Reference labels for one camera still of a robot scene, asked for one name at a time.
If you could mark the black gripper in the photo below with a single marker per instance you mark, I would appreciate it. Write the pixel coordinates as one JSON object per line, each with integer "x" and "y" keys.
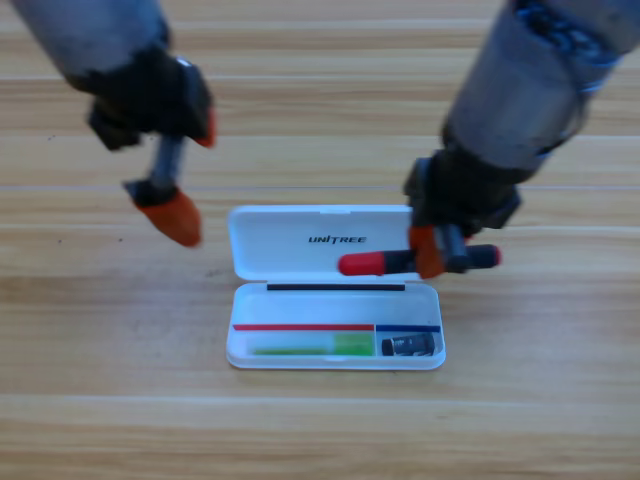
{"x": 465, "y": 195}
{"x": 150, "y": 95}

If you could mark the red and black marker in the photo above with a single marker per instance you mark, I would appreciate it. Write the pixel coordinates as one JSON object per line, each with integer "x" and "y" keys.
{"x": 365, "y": 262}

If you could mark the green highlighter pen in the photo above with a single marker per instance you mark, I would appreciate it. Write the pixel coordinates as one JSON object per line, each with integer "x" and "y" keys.
{"x": 350, "y": 345}

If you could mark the white Unitree pencil case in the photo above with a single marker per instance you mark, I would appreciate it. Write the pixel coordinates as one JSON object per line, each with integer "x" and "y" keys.
{"x": 300, "y": 305}

